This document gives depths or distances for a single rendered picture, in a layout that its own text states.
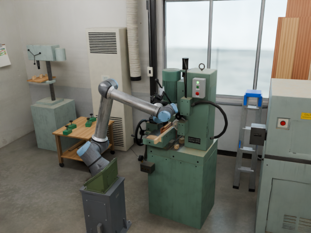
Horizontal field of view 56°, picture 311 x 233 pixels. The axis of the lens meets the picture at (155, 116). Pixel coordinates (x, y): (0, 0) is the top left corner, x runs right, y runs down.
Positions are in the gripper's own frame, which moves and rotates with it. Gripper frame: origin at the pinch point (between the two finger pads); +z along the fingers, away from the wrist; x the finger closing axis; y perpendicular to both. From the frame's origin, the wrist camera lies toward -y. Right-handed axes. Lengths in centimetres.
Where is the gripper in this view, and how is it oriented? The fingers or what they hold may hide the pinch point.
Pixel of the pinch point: (158, 91)
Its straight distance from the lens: 270.9
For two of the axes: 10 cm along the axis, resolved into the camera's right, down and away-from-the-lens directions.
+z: -0.3, -7.5, 6.6
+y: -7.7, -4.1, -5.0
